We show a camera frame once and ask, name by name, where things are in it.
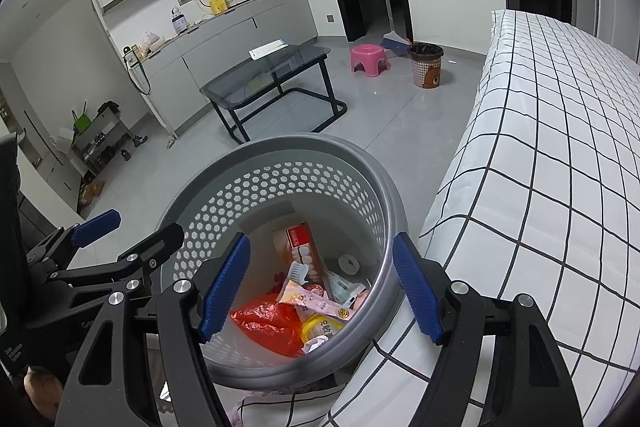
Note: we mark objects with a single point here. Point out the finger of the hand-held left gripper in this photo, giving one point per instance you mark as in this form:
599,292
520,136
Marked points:
155,247
97,225

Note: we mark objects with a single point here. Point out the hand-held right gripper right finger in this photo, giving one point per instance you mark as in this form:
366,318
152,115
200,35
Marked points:
417,289

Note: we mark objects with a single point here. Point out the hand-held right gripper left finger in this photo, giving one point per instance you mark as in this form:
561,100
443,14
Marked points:
225,287

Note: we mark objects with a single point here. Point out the red plastic bag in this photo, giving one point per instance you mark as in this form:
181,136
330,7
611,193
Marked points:
265,324

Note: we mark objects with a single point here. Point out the small white roll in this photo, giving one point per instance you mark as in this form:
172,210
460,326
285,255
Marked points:
345,268

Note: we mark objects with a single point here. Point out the red beige carton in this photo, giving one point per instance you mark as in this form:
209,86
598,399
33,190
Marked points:
300,242

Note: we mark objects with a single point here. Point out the orange pink snack wrapper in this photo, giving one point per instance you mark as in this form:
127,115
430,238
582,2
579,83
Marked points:
320,302

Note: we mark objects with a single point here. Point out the yellow plastic cup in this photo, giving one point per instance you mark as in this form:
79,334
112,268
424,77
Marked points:
320,329

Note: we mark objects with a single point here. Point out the grey perforated laundry basket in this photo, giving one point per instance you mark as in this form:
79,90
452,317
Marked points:
280,143

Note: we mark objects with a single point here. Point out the person's left hand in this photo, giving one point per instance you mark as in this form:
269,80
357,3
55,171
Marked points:
42,392

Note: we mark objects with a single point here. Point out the brown cardboard box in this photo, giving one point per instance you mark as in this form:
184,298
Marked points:
92,192

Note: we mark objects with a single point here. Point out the grey shoe rack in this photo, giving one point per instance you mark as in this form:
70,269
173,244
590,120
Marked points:
100,142

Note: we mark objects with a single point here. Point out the blue shoe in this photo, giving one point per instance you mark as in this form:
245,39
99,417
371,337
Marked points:
140,140

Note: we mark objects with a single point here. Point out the green dustpan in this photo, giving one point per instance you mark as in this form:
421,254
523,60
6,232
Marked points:
82,122

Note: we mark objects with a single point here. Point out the beige bag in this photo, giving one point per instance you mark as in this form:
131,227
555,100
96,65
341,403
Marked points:
151,42

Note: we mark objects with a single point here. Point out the purple white bottle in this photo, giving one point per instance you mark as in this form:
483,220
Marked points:
178,23

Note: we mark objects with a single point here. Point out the dark glass table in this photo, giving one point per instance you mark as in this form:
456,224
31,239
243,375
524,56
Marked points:
280,67

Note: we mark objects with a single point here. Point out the brown waste bin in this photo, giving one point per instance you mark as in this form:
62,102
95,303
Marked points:
425,69

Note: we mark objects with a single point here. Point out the grey counter cabinet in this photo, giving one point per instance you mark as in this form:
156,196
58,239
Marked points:
225,37

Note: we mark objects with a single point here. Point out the white paper sheet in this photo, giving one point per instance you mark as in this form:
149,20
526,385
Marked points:
267,49

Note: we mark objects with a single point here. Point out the pink plastic stool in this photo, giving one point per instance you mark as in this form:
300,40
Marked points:
369,54

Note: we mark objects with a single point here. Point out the yellow appliance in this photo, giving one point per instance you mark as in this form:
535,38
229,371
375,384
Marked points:
217,4

